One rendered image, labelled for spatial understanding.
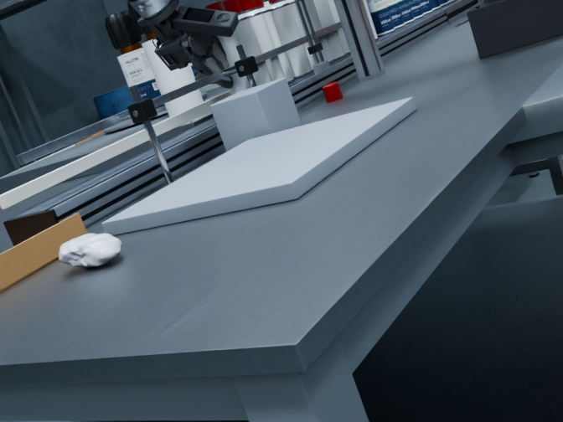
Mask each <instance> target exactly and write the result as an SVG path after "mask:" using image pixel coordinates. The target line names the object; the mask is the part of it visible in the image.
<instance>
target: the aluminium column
mask: <svg viewBox="0 0 563 422"><path fill-rule="evenodd" d="M333 1H334V4H335V7H336V9H337V12H338V16H339V19H340V23H341V25H342V28H343V32H344V35H345V38H346V40H347V43H348V46H349V50H350V53H351V56H352V59H353V62H354V66H355V69H356V71H357V74H358V77H359V82H363V81H366V80H371V79H374V78H377V77H379V76H381V75H382V74H384V73H385V67H384V65H383V62H382V59H381V57H380V52H379V49H378V46H377V43H376V41H375V37H374V33H373V30H372V28H371V25H370V21H369V17H368V14H367V12H366V9H365V6H364V1H363V0H333Z"/></svg>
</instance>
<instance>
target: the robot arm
mask: <svg viewBox="0 0 563 422"><path fill-rule="evenodd" d="M127 1H128V2H129V3H130V4H131V5H132V6H133V7H134V8H135V10H136V11H137V12H138V13H139V14H140V16H141V18H139V19H138V21H137V22H138V23H139V25H140V26H141V27H145V26H148V27H149V28H150V29H151V30H152V31H153V32H154V33H155V35H156V36H157V37H156V38H155V39H156V40H157V43H156V44H155V43H154V42H153V40H154V39H153V40H152V43H153V44H154V46H155V47H156V48H155V50H154V52H155V54H156V55H157V56H158V57H159V58H160V60H161V61H162V62H163V63H164V64H165V65H166V66H167V67H168V68H169V69H170V70H171V71H172V70H175V69H182V68H185V67H188V64H189V63H192V65H193V67H194V68H195V69H196V70H197V71H198V74H197V75H196V76H195V78H194V79H195V81H197V80H201V79H203V78H204V77H207V76H209V75H212V74H214V73H217V72H219V71H221V70H223V69H227V68H229V67H230V65H229V62H228V60H227V58H226V53H225V51H224V49H223V46H222V44H221V42H220V40H219V39H218V37H217V36H216V35H218V36H225V37H231V36H232V35H233V33H234V31H235V29H236V27H237V25H238V23H239V19H238V14H237V13H235V12H227V11H220V10H214V9H206V8H192V7H185V6H180V7H179V8H178V11H177V10H176V8H177V6H178V4H179V0H127ZM156 45H157V46H156ZM160 45H161V47H160V48H159V46H160ZM164 59H165V60H166V61H165V60H164ZM168 64H169V65H168ZM213 84H217V85H220V86H222V87H224V88H227V89H231V88H232V86H233V85H234V84H233V78H232V75H230V76H228V77H225V78H223V79H222V80H218V81H216V82H214V83H212V84H211V85H213Z"/></svg>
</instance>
